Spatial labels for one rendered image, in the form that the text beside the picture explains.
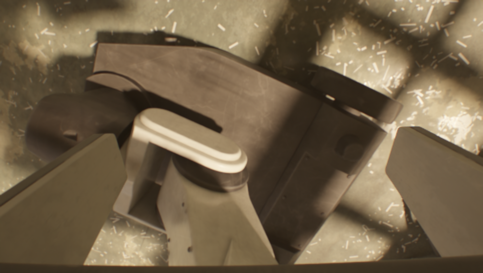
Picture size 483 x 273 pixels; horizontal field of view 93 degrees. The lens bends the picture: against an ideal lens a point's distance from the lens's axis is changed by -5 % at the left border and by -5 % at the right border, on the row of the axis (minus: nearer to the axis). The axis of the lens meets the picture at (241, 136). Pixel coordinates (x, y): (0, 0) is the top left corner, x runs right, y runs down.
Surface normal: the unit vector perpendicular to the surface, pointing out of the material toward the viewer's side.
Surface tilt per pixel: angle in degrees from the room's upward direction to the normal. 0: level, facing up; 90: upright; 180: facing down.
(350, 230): 0
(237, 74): 0
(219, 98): 0
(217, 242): 90
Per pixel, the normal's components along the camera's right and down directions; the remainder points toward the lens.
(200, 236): 0.39, -0.85
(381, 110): 0.16, 0.48
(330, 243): -0.12, 0.34
